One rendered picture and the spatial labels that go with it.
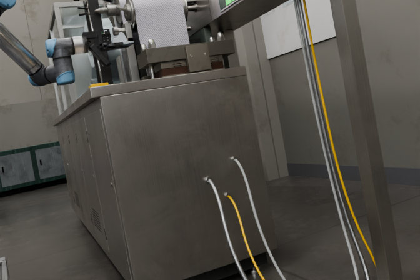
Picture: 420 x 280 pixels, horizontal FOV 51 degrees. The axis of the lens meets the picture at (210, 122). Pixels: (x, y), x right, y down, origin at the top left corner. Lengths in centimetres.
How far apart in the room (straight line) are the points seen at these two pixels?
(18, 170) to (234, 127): 607
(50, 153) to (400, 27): 593
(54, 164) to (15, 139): 204
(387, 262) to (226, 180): 67
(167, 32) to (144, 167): 68
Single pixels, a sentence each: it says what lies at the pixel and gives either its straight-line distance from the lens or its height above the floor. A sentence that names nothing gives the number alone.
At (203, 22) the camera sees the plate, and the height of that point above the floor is 116.
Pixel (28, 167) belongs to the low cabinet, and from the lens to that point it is 766.
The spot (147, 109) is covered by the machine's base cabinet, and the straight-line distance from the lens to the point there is 172.
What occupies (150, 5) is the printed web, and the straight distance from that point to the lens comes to 208.
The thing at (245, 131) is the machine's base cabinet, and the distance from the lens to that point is 187.
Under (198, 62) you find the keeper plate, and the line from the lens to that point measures 186.
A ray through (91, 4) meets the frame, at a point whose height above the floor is 138.
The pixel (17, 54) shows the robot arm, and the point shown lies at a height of 110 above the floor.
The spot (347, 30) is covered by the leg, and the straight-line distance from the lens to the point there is 156.
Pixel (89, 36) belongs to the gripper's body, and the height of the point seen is 114.
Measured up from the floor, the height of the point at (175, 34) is 111.
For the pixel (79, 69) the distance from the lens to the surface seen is 301.
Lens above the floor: 73
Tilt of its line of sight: 1 degrees down
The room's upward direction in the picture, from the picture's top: 10 degrees counter-clockwise
